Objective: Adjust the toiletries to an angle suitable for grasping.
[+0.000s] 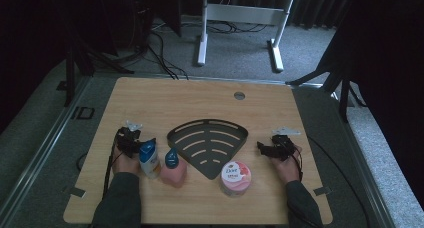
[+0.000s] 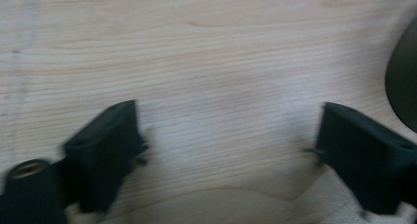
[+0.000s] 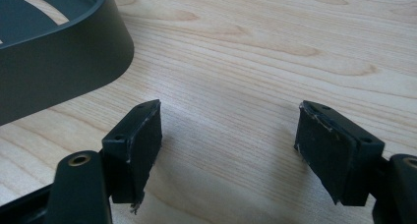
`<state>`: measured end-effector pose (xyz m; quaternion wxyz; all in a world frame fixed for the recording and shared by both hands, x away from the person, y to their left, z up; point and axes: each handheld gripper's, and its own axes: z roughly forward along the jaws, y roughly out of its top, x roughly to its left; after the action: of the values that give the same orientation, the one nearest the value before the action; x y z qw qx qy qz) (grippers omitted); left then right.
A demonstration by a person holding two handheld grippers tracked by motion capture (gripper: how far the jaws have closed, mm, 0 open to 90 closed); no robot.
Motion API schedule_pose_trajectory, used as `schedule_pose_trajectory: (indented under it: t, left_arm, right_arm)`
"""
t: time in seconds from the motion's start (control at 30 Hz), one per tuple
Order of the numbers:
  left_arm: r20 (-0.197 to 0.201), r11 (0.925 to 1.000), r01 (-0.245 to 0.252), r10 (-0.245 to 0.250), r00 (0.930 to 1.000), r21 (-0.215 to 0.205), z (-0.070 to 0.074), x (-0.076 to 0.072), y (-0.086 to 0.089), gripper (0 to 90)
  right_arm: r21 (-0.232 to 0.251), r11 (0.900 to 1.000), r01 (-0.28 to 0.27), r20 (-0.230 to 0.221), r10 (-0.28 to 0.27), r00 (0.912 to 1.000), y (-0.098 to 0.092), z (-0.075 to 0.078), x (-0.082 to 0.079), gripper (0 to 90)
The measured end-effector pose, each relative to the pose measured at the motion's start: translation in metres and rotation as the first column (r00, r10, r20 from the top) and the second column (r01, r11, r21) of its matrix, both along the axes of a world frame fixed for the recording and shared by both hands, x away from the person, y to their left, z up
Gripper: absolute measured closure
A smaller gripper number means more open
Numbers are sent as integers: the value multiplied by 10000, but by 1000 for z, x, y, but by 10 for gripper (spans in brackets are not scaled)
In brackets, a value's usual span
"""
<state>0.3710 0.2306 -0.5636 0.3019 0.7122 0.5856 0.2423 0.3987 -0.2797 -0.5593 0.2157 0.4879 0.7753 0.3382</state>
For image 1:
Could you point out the black tripod stand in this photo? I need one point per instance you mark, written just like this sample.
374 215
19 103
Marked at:
343 94
70 71

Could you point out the grey tape strip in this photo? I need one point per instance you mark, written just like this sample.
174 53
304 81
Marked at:
322 190
74 191

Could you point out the grey table grommet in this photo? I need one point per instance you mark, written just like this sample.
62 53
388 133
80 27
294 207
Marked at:
239 95

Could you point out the dark grey corner shelf tray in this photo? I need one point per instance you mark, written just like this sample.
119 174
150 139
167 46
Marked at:
208 148

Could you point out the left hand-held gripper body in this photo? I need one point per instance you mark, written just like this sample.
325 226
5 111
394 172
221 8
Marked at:
128 142

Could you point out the person's left hand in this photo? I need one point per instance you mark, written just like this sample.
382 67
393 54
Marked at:
125 164

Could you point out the black rectangular floor bracket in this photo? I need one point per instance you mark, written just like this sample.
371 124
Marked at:
83 113

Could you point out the pink jar with white lid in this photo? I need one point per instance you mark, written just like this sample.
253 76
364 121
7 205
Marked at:
235 179

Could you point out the pink bottle with blue cap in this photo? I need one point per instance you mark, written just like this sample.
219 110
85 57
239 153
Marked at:
174 171

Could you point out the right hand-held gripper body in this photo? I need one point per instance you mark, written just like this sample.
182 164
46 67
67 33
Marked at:
283 148

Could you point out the white bottle with blue cap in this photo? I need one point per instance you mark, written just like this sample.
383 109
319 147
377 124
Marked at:
149 161

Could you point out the white desk frame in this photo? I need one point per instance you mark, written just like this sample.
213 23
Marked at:
246 14

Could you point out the person's right hand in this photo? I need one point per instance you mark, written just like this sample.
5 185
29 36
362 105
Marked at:
290 169

